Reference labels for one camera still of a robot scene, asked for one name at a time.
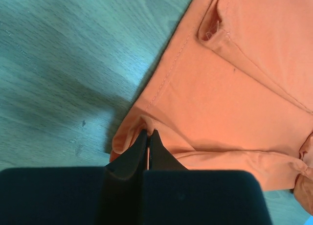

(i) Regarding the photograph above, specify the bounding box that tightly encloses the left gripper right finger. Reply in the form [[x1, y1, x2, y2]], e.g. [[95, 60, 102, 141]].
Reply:
[[143, 131, 272, 225]]

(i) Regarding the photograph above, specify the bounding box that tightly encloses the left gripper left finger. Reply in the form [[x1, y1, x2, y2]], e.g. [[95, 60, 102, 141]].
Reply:
[[0, 130, 148, 225]]

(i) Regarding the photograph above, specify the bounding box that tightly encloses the orange t shirt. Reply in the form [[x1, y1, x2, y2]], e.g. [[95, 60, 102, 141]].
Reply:
[[110, 0, 313, 213]]

